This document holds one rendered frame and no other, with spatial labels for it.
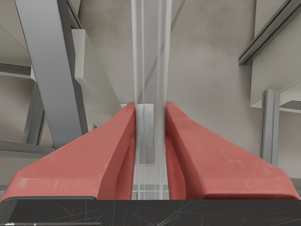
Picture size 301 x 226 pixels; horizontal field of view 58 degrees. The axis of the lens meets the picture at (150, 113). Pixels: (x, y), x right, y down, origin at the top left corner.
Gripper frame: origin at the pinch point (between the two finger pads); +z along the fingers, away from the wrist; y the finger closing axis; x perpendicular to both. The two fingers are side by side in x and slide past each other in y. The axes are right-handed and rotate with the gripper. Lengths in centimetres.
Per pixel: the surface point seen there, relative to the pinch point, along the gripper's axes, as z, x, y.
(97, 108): 28.3, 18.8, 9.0
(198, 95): 88, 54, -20
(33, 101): 59, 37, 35
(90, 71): 20.5, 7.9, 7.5
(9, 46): 63, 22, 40
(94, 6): 118, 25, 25
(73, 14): 92, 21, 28
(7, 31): 57, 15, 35
